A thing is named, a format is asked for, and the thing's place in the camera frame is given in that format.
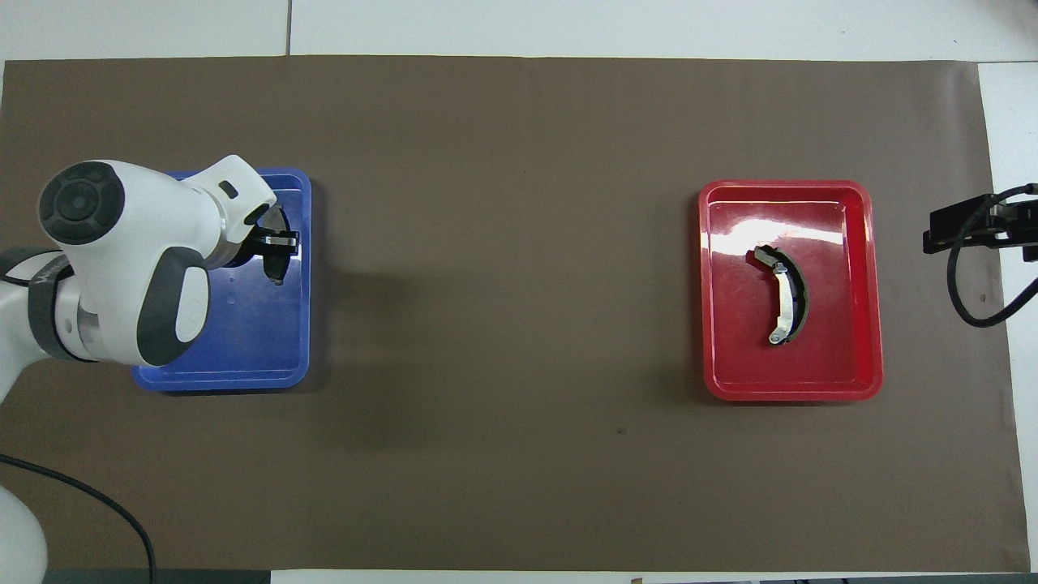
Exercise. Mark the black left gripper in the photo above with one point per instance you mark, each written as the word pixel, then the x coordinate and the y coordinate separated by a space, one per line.
pixel 261 223

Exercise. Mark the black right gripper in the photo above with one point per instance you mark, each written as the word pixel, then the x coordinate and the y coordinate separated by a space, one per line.
pixel 1028 231

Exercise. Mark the dark brake pad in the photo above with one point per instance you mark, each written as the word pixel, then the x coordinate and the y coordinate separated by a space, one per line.
pixel 276 268

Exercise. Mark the curved brake shoe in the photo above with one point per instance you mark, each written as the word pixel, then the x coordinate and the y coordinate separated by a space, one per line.
pixel 784 292

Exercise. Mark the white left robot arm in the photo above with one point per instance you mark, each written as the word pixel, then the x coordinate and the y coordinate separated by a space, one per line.
pixel 122 243

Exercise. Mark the blue plastic tray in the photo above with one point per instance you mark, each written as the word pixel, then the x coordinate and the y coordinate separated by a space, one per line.
pixel 259 341

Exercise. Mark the red plastic tray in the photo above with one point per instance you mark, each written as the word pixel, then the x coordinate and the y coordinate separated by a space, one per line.
pixel 835 357

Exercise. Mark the brown table mat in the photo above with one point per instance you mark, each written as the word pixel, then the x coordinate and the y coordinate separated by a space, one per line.
pixel 503 243

